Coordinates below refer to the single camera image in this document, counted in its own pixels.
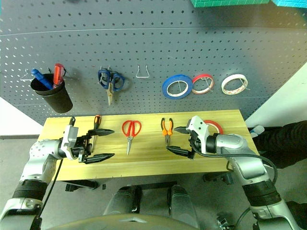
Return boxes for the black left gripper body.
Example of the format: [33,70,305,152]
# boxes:
[71,133,94,163]

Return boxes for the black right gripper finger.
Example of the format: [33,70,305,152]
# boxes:
[165,145,195,160]
[173,126,190,135]

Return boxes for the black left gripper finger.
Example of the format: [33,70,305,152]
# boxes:
[88,128,116,138]
[80,153,116,165]

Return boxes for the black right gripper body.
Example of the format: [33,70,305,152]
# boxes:
[188,133,201,155]

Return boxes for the orange black needle nose pliers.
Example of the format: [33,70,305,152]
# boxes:
[160,117,174,148]

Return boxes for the red handled scissors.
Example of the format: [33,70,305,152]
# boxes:
[121,119,142,156]

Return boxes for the red tape roll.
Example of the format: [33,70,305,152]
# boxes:
[191,73,215,95]
[203,119,224,136]

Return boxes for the grey metal pegboard wall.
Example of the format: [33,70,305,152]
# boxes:
[0,0,307,126]

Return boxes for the black table foot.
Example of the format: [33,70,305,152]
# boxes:
[202,172,235,185]
[65,179,99,193]

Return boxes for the black table crossbar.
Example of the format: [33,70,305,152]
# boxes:
[141,181,178,190]

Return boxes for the blue tape roll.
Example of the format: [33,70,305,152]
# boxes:
[161,74,193,99]

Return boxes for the grey rounded robot leg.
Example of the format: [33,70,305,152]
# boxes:
[103,185,142,216]
[167,184,200,229]

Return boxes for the black plastic pen cup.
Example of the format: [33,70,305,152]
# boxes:
[30,73,73,114]

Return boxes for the white blue shoe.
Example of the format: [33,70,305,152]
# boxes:
[248,125,265,139]

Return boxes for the dark olive rounded shape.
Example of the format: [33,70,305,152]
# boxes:
[45,214,218,230]

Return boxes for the white tape roll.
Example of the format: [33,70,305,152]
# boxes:
[221,74,248,95]

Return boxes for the blue marker pen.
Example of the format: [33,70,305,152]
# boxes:
[31,69,54,90]

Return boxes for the person in black clothing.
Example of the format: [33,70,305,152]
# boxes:
[252,119,307,169]

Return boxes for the green brick pattern box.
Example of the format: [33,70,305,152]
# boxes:
[190,0,271,8]

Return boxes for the cyan brick pattern box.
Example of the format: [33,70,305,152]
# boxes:
[271,0,307,8]

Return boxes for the orange black handled screwdriver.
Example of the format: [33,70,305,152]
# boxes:
[91,115,103,154]

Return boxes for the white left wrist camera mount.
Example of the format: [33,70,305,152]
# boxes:
[59,125,79,161]

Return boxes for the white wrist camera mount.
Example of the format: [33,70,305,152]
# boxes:
[185,115,210,154]
[59,125,79,161]

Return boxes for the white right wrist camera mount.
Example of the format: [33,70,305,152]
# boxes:
[185,115,210,154]

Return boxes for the blue handled scissors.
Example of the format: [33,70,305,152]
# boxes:
[97,69,126,106]

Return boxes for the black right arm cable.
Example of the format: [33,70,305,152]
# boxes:
[190,141,279,230]

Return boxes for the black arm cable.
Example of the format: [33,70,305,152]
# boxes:
[31,116,77,230]
[190,141,279,230]

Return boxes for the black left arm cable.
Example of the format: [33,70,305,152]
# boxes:
[31,116,77,230]

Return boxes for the metal wire loop hook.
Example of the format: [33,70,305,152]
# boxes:
[135,64,150,79]

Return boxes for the red handled screwdriver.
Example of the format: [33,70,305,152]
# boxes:
[52,63,65,89]

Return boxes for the white wire hook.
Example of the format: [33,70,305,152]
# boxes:
[20,69,35,81]

